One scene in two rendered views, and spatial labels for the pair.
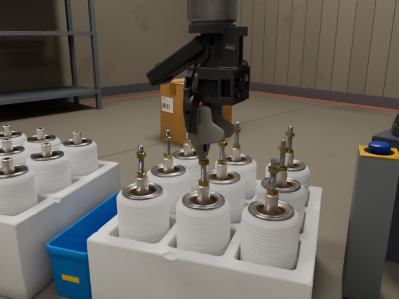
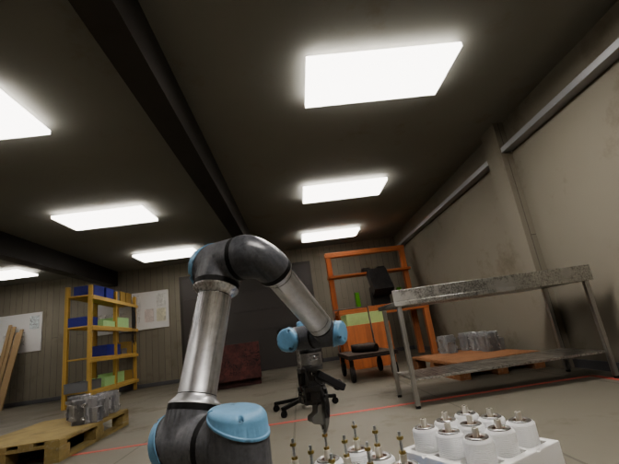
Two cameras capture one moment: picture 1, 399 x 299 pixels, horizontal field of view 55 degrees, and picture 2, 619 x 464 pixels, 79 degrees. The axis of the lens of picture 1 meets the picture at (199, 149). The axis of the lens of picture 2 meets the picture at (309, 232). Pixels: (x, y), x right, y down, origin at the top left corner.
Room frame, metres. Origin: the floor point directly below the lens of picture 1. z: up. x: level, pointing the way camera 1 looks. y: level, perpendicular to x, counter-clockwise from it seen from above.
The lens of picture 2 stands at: (1.53, -1.02, 0.65)
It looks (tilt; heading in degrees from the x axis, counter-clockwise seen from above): 15 degrees up; 131
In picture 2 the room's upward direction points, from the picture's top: 8 degrees counter-clockwise
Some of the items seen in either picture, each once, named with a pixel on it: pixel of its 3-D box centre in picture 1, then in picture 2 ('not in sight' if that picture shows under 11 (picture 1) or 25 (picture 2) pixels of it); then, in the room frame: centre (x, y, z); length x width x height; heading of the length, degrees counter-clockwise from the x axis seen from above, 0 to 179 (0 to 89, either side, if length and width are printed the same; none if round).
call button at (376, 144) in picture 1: (379, 148); not in sight; (0.70, -0.34, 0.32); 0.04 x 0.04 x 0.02
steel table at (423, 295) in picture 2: not in sight; (486, 333); (0.37, 2.51, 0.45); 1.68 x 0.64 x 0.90; 44
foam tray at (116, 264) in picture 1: (220, 247); not in sight; (0.72, -0.05, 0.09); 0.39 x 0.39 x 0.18; 71
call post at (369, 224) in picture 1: (368, 225); not in sight; (0.70, -0.34, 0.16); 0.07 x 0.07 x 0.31; 71
